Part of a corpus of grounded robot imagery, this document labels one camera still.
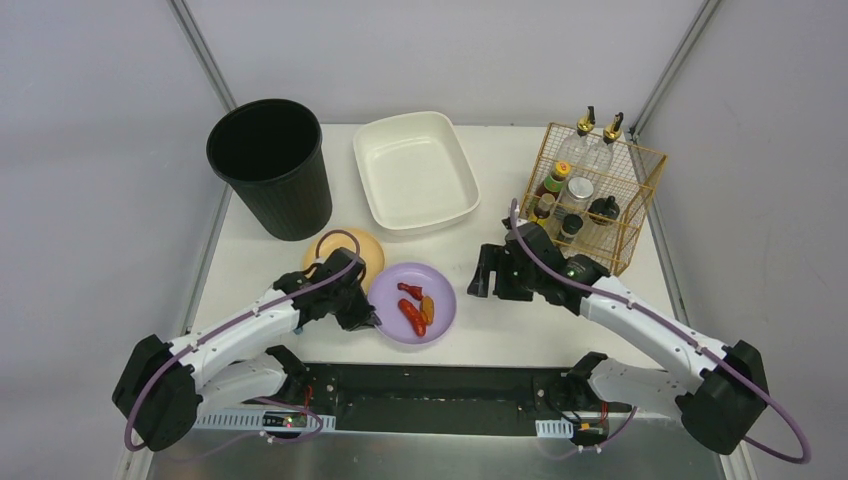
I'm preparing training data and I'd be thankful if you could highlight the purple plate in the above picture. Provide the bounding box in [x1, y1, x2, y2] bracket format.
[368, 262, 457, 346]

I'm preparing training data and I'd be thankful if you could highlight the yellow plate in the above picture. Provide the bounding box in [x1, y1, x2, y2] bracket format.
[302, 227, 386, 293]

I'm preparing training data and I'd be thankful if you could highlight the red sausage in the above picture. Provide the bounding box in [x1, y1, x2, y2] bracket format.
[398, 298, 427, 337]

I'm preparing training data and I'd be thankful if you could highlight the small red meat piece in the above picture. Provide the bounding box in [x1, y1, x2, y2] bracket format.
[397, 282, 425, 301]

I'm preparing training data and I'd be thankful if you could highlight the yellow label sauce bottle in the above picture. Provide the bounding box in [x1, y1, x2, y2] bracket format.
[528, 193, 556, 228]

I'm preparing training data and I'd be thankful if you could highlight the black cap spice jar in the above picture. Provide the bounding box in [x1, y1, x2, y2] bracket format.
[556, 213, 584, 245]

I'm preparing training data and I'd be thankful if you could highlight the orange fried nugget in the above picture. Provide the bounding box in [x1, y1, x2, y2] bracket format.
[420, 296, 435, 325]

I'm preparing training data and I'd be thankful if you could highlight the silver lid salt shaker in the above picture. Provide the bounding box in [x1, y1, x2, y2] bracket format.
[560, 176, 595, 215]

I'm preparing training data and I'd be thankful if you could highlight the yellow cap sauce bottle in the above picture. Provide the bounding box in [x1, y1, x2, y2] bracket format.
[534, 161, 572, 200]

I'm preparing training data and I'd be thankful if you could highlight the clear glass oil bottle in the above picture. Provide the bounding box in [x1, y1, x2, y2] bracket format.
[555, 105, 596, 165]

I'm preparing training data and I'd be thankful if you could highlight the glass bottle with brown sauce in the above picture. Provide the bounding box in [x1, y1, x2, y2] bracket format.
[584, 112, 625, 173]

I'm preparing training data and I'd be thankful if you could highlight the black lid grinder jar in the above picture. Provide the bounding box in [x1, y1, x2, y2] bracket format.
[586, 195, 620, 228]

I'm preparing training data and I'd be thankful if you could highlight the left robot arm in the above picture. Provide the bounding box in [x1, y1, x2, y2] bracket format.
[112, 247, 380, 452]

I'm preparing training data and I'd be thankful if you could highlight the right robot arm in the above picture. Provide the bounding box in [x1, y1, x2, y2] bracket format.
[467, 222, 768, 455]

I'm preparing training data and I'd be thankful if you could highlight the white rectangular tub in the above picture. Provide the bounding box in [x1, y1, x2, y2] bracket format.
[352, 111, 481, 237]

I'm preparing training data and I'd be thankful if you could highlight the black plastic bin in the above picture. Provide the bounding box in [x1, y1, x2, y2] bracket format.
[206, 99, 333, 241]

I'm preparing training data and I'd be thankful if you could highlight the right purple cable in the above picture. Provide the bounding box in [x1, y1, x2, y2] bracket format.
[508, 197, 813, 466]

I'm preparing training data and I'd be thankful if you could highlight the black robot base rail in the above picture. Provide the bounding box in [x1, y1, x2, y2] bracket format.
[245, 353, 664, 437]

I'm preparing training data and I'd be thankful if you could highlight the gold wire basket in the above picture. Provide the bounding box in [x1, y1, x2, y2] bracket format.
[543, 141, 668, 275]

